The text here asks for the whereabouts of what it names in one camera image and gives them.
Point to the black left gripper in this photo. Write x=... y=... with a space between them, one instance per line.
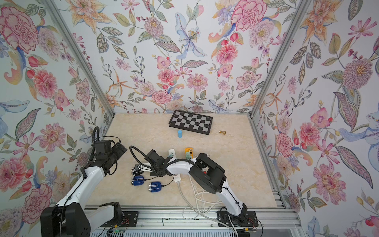
x=119 y=151

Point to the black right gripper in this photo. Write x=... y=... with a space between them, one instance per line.
x=155 y=174

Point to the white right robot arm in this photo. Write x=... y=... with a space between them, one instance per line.
x=208 y=175

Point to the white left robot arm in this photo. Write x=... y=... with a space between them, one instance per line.
x=67 y=218

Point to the white power strip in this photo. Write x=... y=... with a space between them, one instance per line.
x=173 y=169

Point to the orange power strip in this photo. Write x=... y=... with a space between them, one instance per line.
x=189 y=153

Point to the black silver chessboard box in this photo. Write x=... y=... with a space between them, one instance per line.
x=191 y=122

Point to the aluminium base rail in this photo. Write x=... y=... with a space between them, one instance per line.
x=148 y=221

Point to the aluminium frame post left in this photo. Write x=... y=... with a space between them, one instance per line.
x=57 y=18

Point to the aluminium frame post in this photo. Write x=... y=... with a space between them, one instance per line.
x=57 y=18
x=295 y=23

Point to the aluminium frame post right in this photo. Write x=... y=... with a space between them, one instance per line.
x=295 y=23

